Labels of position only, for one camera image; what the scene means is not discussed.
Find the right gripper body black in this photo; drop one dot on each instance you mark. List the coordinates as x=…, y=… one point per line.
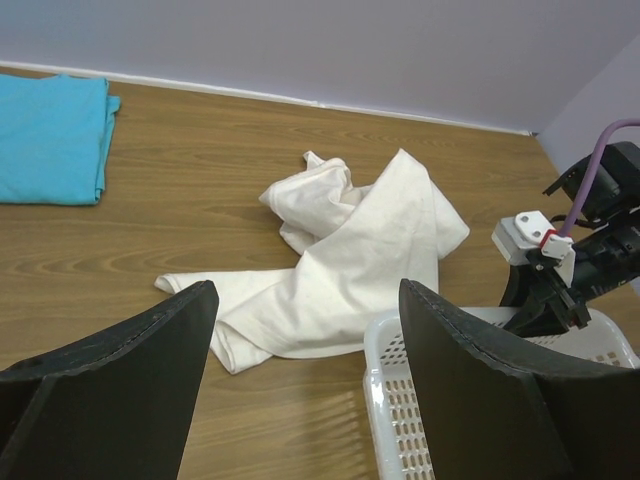
x=604, y=261

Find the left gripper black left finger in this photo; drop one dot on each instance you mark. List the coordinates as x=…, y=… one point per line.
x=117, y=404

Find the folded blue t shirt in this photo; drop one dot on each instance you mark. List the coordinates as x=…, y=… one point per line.
x=55, y=139

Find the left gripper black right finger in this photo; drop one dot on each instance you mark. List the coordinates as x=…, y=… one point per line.
x=496, y=406

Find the white plastic basket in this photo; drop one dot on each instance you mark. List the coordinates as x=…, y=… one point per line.
x=394, y=416

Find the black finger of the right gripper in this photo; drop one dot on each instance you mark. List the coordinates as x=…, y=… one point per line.
x=534, y=295

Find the white t shirt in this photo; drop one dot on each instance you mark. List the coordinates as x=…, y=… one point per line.
x=355, y=245

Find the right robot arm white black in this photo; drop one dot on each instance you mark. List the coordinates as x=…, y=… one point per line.
x=614, y=192

